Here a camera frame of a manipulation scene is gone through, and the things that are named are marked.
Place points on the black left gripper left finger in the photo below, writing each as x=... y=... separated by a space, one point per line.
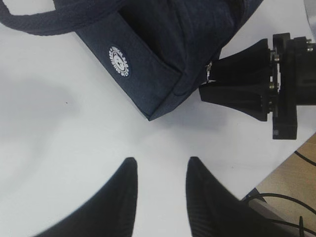
x=109 y=213

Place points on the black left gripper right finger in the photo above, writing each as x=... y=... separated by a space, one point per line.
x=214 y=212

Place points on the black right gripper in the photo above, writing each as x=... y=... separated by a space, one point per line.
x=295 y=63

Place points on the navy blue lunch bag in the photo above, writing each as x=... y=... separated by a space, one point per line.
x=157 y=51

